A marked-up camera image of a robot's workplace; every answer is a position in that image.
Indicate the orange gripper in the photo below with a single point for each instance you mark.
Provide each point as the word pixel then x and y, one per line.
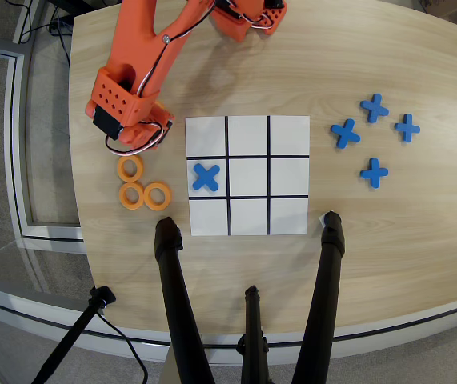
pixel 157 129

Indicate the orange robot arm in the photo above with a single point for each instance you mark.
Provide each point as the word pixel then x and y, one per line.
pixel 140 44

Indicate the blue foam cross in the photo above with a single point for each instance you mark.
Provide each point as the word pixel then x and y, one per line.
pixel 206 176
pixel 407 127
pixel 345 133
pixel 374 173
pixel 374 108

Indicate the white tic-tac-toe grid paper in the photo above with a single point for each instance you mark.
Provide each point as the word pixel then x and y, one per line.
pixel 288 136

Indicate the small white tag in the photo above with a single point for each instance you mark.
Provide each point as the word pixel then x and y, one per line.
pixel 321 220

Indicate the thin black stand pole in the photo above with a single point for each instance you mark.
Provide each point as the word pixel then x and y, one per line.
pixel 72 336

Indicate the short black tripod leg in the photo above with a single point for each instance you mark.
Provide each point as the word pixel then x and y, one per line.
pixel 253 320

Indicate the grey glass panel frame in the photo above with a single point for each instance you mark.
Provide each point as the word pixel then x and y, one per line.
pixel 16 140

